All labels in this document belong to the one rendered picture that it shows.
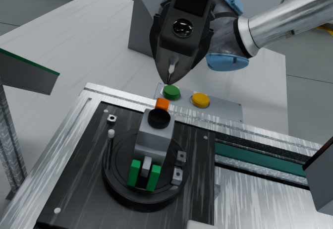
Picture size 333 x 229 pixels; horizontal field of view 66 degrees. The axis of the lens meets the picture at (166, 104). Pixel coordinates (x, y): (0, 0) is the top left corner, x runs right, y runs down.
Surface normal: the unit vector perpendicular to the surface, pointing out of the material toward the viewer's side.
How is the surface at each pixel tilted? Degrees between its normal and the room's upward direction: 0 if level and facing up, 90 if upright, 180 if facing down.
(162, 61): 90
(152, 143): 90
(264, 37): 95
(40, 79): 90
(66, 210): 0
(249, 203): 0
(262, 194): 0
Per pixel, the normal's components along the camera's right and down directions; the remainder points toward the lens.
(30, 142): 0.22, -0.72
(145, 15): -0.32, 0.59
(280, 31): -0.23, 0.76
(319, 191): -0.97, -0.25
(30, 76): 0.93, 0.37
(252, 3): 0.01, 0.68
